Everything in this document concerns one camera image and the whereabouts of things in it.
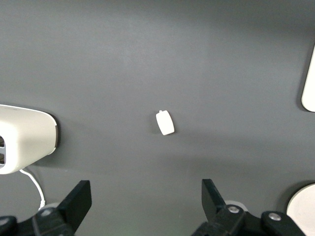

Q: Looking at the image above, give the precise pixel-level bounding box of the white power cable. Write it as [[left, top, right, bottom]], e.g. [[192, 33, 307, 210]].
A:
[[19, 168, 46, 211]]

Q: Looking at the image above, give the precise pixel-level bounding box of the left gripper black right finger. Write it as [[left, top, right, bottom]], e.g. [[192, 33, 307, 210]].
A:
[[191, 178, 306, 236]]

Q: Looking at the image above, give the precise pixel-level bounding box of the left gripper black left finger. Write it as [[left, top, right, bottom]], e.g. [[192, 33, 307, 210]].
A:
[[0, 180, 93, 236]]

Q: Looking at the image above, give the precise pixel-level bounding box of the white toaster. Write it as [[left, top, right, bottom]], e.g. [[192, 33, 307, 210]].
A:
[[0, 104, 61, 175]]

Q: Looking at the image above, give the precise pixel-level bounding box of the white round plate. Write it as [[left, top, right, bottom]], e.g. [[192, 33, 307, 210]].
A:
[[286, 183, 315, 236]]

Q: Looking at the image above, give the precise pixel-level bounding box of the white tray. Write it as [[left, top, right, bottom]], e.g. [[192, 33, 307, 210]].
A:
[[301, 43, 315, 113]]

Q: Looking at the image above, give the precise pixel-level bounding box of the white toy bun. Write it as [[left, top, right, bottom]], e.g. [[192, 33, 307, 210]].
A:
[[155, 109, 175, 136]]

